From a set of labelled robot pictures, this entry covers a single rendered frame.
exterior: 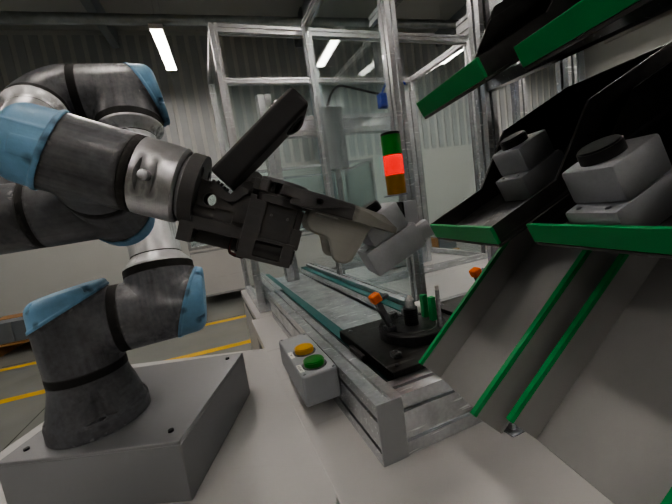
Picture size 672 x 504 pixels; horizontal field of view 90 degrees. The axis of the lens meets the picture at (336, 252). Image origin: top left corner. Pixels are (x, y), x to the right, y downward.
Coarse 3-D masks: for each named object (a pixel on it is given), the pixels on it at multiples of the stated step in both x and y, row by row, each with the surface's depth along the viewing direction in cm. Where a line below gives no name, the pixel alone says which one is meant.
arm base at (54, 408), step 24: (120, 360) 57; (48, 384) 51; (72, 384) 51; (96, 384) 53; (120, 384) 55; (144, 384) 62; (48, 408) 52; (72, 408) 51; (96, 408) 53; (120, 408) 54; (144, 408) 58; (48, 432) 51; (72, 432) 51; (96, 432) 52
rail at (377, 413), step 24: (288, 312) 101; (288, 336) 107; (312, 336) 79; (336, 360) 65; (360, 360) 64; (360, 384) 55; (384, 384) 54; (360, 408) 55; (384, 408) 49; (360, 432) 58; (384, 432) 50; (384, 456) 50; (408, 456) 52
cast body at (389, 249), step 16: (368, 208) 36; (384, 208) 36; (400, 224) 36; (416, 224) 39; (368, 240) 36; (384, 240) 36; (400, 240) 36; (416, 240) 37; (368, 256) 36; (384, 256) 36; (400, 256) 36; (384, 272) 36
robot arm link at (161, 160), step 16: (144, 144) 30; (160, 144) 31; (144, 160) 30; (160, 160) 30; (176, 160) 30; (128, 176) 29; (144, 176) 29; (160, 176) 30; (176, 176) 30; (128, 192) 30; (144, 192) 30; (160, 192) 30; (176, 192) 31; (128, 208) 31; (144, 208) 31; (160, 208) 31
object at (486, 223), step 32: (640, 64) 35; (576, 96) 48; (608, 96) 35; (512, 128) 47; (544, 128) 48; (576, 128) 35; (608, 128) 35; (576, 160) 35; (480, 192) 47; (544, 192) 34; (448, 224) 42; (480, 224) 42; (512, 224) 34
